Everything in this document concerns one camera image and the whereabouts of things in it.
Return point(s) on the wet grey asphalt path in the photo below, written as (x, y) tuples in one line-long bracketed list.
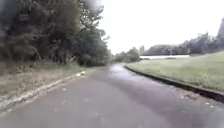
[(116, 100)]

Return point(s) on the long white barrier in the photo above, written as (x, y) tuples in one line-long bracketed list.
[(163, 57)]

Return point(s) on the dark stone kerb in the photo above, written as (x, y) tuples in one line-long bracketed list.
[(173, 83)]

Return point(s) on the row of trees and bushes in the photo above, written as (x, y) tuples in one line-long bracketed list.
[(50, 30)]

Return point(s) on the grass slope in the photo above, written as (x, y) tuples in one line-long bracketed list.
[(186, 68)]

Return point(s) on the distant row of trees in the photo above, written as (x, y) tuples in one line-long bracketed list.
[(186, 48)]

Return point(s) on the leaf-strewn grass verge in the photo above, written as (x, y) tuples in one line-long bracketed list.
[(26, 80)]

